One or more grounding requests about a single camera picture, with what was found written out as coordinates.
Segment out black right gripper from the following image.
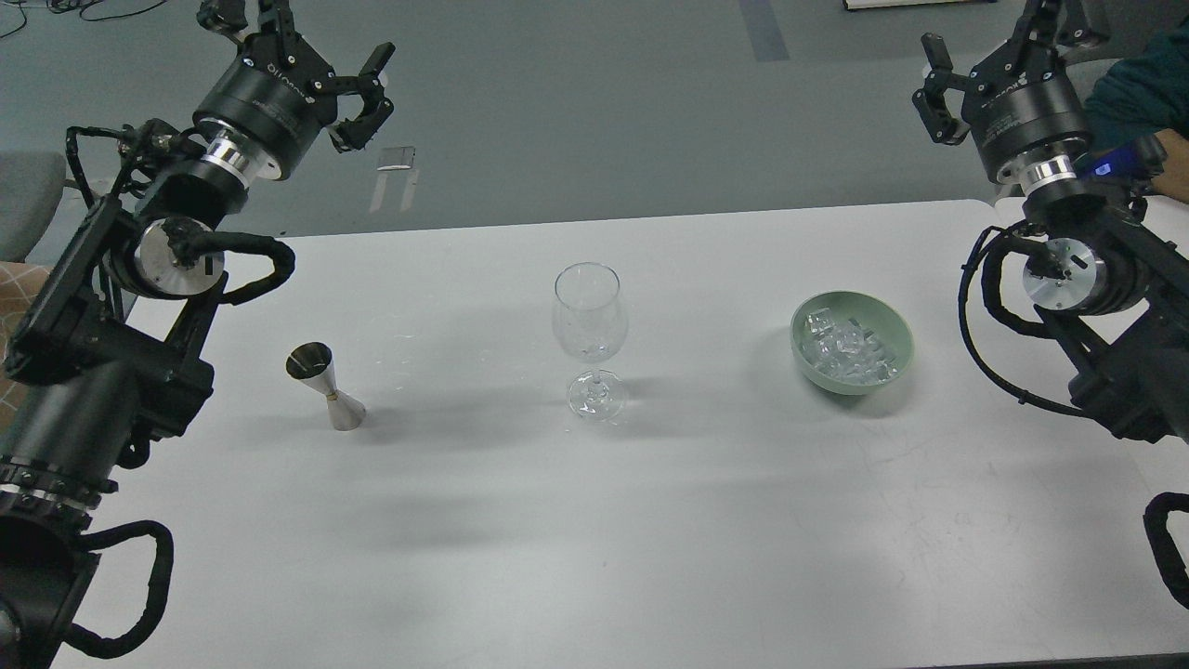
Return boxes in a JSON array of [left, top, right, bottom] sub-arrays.
[[912, 1, 1111, 183]]

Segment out grey chair left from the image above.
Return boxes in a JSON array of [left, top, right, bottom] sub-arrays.
[[1, 150, 86, 266]]

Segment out white board on floor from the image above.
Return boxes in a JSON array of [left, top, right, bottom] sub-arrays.
[[841, 0, 998, 12]]

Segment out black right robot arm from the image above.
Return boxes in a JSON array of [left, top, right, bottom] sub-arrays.
[[912, 1, 1188, 443]]

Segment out pile of ice cubes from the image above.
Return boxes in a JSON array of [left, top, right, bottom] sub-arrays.
[[798, 308, 902, 387]]

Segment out green bowl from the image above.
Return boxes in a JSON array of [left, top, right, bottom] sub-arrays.
[[789, 291, 916, 397]]

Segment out person in teal sweater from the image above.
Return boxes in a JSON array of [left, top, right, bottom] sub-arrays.
[[1083, 19, 1188, 203]]

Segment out metal floor plate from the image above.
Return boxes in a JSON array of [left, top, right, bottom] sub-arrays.
[[375, 147, 416, 171]]

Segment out clear wine glass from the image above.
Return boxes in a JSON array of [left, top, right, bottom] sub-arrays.
[[552, 261, 629, 422]]

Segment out black floor cables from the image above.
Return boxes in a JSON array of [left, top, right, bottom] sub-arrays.
[[0, 0, 174, 40]]

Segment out steel cocktail jigger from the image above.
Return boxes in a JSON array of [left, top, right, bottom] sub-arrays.
[[284, 342, 369, 431]]

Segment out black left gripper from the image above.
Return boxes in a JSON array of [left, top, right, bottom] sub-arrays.
[[191, 1, 396, 179]]

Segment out checkered beige cushion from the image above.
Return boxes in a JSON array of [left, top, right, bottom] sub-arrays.
[[1, 261, 51, 433]]

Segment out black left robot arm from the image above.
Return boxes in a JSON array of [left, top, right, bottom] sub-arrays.
[[1, 1, 396, 668]]

